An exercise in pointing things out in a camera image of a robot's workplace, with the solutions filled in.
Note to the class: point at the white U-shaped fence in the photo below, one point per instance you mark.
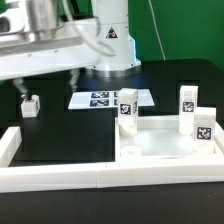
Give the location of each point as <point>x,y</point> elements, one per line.
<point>122,172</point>

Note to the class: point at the white square tabletop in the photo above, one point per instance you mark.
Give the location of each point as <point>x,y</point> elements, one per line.
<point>158,137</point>

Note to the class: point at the white marker sheet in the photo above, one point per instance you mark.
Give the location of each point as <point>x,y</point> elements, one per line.
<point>105,99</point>

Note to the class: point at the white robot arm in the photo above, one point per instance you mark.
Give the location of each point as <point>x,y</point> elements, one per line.
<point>46,36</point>

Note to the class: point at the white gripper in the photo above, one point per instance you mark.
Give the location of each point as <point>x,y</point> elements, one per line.
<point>19,58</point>

